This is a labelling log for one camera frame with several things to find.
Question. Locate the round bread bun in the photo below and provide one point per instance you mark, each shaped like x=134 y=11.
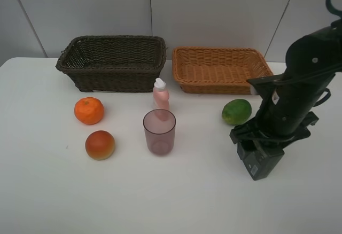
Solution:
x=100 y=145

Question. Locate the purple translucent cup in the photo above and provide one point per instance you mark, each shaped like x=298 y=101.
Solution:
x=159 y=127

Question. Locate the dark brown wicker basket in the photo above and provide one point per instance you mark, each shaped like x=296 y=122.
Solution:
x=118 y=63

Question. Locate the green lime fruit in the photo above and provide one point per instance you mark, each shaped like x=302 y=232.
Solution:
x=236 y=112

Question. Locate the light orange wicker basket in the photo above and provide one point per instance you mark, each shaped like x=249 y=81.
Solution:
x=217 y=70

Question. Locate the orange mandarin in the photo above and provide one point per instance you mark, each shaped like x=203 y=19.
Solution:
x=89 y=110

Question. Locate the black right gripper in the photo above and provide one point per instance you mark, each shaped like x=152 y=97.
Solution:
x=284 y=114

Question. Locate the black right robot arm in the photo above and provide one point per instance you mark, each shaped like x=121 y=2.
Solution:
x=314 y=59

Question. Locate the pink squeeze bottle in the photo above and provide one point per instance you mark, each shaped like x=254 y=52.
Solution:
x=161 y=99

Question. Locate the black rectangular box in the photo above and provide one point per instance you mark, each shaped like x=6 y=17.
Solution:
x=258 y=158

